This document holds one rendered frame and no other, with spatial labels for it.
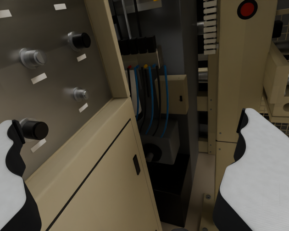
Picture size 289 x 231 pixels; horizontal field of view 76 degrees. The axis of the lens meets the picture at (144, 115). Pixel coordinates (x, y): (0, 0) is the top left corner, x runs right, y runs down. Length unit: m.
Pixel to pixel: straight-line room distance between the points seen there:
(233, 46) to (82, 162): 0.50
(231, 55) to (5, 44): 0.53
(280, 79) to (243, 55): 0.14
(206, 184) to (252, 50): 1.00
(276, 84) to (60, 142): 0.50
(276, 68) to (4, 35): 0.52
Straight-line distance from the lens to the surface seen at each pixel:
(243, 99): 0.68
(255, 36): 0.61
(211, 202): 1.33
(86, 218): 0.45
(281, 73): 0.53
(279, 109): 0.59
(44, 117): 0.38
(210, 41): 0.62
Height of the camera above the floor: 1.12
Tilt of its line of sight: 31 degrees down
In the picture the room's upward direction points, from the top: 12 degrees counter-clockwise
